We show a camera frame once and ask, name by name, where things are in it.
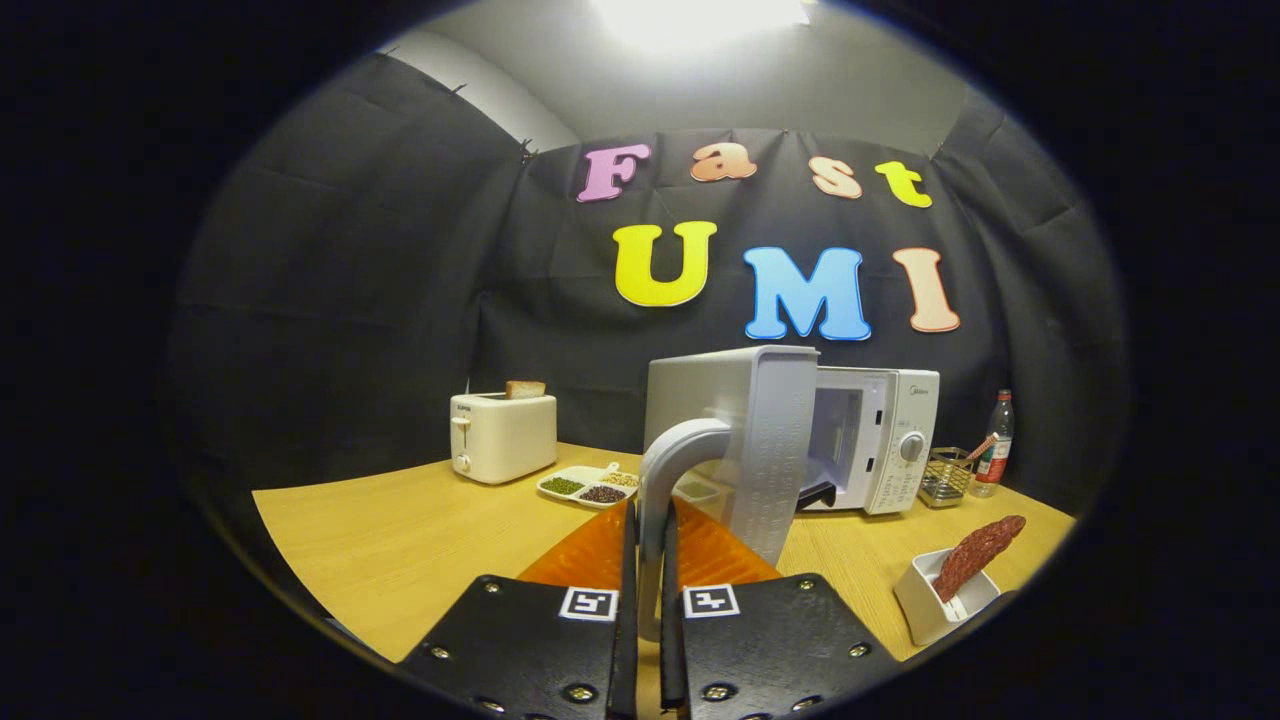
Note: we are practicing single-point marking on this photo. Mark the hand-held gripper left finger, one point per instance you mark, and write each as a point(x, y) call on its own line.
point(629, 600)

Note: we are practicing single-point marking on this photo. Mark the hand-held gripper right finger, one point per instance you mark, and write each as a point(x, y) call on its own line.
point(669, 620)

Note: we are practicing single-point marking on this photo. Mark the white toaster oven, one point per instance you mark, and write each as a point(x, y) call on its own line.
point(760, 420)

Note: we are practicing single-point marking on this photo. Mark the reddish-brown dried meat strip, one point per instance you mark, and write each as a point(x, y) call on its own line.
point(975, 550)

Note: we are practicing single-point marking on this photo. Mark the cream bread toaster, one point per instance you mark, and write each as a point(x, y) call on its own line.
point(505, 440)

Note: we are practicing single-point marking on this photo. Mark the white divided tray of beans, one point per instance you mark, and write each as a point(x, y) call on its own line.
point(575, 477)

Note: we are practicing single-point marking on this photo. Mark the toasted bread slice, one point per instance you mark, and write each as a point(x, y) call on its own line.
point(525, 390)

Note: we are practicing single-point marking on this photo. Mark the white rectangular dish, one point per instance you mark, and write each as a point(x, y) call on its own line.
point(922, 612)

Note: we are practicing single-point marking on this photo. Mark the striped stick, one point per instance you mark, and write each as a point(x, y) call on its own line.
point(982, 447)

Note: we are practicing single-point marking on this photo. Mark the clear bottle with red label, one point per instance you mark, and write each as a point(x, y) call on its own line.
point(996, 455)

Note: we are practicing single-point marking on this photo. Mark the ceiling light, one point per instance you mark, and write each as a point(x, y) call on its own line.
point(700, 18)

